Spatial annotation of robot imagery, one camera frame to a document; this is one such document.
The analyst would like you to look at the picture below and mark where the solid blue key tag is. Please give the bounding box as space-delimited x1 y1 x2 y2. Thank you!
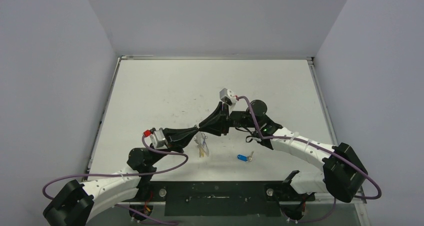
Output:
237 155 249 162

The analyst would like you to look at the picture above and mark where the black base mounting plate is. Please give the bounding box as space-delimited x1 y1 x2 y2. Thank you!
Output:
134 181 315 217

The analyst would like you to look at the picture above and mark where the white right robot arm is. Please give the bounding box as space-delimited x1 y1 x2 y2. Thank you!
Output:
198 99 371 203

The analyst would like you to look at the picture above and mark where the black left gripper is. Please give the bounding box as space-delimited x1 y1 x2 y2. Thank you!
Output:
148 127 199 166

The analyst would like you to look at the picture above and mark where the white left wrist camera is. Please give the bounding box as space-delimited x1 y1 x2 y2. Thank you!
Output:
143 128 166 149

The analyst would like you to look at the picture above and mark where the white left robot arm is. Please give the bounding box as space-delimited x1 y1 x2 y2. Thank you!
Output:
42 127 200 226

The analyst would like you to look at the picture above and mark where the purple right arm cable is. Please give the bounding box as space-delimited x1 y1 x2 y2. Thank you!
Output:
235 96 382 201

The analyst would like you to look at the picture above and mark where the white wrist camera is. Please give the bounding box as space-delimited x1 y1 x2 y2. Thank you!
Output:
219 88 238 106
143 128 166 149

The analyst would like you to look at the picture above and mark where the perforated metal key plate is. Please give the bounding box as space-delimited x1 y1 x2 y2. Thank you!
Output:
193 132 210 158

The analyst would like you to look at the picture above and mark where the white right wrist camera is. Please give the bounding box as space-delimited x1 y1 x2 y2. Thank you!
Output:
219 88 238 106

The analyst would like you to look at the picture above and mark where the yellow key tag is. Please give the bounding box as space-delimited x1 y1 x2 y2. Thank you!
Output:
199 148 205 158

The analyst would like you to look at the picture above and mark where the silver key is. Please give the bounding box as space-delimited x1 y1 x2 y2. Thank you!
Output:
247 151 254 162

